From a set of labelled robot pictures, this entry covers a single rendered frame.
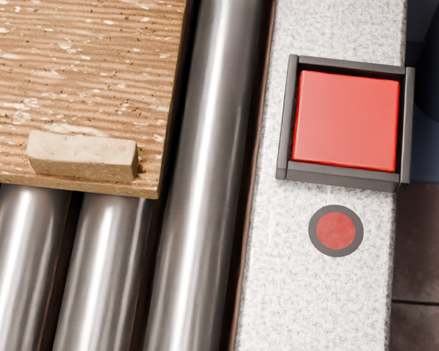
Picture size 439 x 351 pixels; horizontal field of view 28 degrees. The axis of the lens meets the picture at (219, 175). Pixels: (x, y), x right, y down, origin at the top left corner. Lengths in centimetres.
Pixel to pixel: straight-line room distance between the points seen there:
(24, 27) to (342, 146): 20
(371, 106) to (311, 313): 13
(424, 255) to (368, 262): 99
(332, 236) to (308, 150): 5
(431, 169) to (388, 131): 102
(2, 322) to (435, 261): 108
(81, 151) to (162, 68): 8
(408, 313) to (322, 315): 97
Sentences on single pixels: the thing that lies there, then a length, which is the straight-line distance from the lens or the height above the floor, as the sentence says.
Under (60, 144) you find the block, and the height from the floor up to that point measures 96.
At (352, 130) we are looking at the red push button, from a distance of 51.
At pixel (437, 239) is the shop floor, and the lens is 151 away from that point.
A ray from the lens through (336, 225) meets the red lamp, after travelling 51.
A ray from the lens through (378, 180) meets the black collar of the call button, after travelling 50.
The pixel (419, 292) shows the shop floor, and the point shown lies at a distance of 148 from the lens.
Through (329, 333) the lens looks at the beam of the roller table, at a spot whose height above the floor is 92.
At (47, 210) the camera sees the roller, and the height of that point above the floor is 92.
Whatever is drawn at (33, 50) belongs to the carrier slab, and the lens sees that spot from 54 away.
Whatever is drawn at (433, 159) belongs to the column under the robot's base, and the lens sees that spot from 155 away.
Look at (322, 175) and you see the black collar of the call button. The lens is 50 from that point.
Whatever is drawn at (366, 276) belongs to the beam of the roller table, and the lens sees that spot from 50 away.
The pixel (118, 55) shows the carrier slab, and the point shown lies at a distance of 53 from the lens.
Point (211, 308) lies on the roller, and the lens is 49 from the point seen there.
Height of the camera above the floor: 139
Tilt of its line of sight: 67 degrees down
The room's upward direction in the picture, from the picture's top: 1 degrees clockwise
